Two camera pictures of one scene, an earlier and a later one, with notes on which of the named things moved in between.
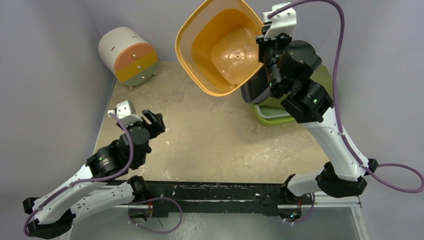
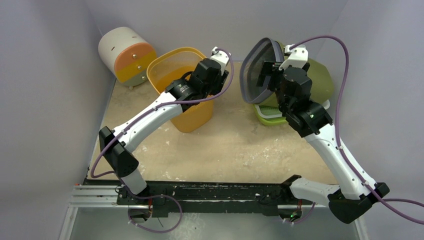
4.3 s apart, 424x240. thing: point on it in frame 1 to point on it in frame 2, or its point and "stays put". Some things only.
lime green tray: [275, 121] stays put
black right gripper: [268, 44] to [269, 75]
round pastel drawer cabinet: [127, 54] stays put
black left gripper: [156, 119] to [220, 80]
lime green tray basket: [271, 112] stays put
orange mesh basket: [217, 50] to [167, 66]
